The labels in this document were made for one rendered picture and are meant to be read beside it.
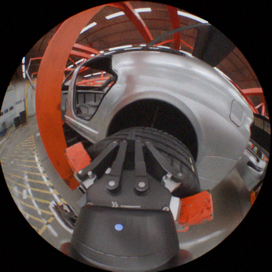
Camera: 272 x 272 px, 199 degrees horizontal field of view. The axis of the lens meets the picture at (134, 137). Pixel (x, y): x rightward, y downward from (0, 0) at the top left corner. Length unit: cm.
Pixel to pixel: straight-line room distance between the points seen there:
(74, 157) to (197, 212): 36
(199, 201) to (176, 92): 48
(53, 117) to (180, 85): 71
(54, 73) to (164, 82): 60
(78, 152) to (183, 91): 56
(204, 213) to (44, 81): 69
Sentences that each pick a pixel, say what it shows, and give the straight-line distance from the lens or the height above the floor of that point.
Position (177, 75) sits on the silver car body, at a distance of 52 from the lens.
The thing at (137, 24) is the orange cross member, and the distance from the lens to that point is 163.
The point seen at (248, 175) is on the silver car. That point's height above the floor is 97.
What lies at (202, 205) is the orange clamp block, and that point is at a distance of 22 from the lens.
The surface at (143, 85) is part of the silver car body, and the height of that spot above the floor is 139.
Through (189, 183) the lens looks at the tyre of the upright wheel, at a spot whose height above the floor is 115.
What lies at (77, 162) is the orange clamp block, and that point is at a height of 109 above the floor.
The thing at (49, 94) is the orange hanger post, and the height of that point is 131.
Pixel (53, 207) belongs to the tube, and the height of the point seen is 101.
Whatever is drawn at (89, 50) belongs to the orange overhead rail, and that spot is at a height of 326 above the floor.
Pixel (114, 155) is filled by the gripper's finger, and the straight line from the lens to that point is 15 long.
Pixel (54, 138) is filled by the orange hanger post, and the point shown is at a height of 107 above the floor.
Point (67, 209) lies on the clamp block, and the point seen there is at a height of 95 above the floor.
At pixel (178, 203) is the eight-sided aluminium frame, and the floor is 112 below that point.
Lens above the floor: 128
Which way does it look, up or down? 26 degrees down
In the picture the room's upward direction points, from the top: 12 degrees clockwise
